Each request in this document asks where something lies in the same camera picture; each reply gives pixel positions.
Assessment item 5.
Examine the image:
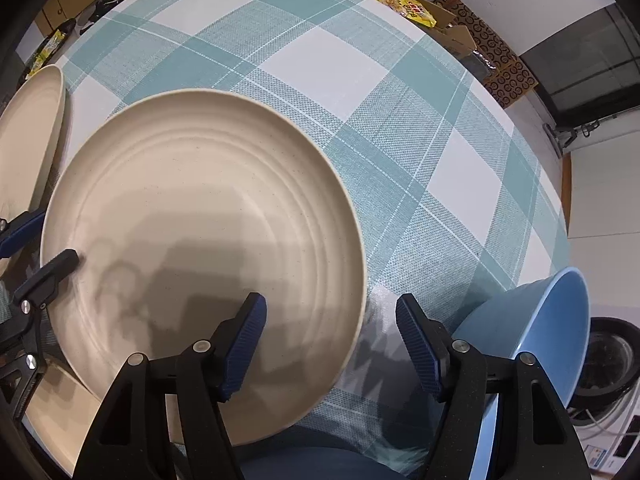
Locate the teal white checked tablecloth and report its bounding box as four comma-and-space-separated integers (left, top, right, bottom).
10, 0, 571, 480

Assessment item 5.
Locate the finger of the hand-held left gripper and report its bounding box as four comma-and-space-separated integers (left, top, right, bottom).
0, 248, 81, 423
0, 210, 47, 259

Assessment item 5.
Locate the white washing machine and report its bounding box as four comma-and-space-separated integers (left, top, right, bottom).
567, 302, 640, 480

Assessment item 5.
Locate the large beige ridged plate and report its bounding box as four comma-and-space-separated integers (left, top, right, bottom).
40, 88, 367, 447

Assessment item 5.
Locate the yellow green snack packet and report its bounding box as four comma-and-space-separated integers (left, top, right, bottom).
27, 30, 68, 77

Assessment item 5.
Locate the black framed glass door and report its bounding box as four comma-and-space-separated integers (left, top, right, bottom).
520, 2, 640, 126

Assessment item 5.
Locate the tan wooden door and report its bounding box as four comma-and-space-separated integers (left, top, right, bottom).
32, 0, 101, 36

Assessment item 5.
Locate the pile of dark shoes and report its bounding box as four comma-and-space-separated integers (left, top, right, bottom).
75, 0, 151, 36

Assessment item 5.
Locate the grey floor mop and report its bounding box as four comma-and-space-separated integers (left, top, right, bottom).
542, 119, 602, 160

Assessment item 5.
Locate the brown ring-patterned doormat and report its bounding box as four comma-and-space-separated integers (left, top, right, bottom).
432, 0, 523, 68
487, 60, 539, 109

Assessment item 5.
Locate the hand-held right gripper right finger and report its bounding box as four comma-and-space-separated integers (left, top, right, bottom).
395, 294, 591, 480

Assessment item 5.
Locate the white kitchen cabinet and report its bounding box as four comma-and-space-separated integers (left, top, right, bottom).
560, 110, 640, 311

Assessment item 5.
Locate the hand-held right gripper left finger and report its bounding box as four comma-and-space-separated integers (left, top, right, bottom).
72, 291, 268, 480

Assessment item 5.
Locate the dark blue bowl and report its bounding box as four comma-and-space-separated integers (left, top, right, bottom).
240, 444, 407, 480

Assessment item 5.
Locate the dark grey mat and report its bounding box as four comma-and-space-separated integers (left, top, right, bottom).
465, 50, 502, 83

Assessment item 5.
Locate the open brown cardboard box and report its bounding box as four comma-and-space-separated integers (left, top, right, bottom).
366, 0, 476, 58

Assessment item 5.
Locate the light blue bowl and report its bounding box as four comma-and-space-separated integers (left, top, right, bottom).
452, 266, 592, 480

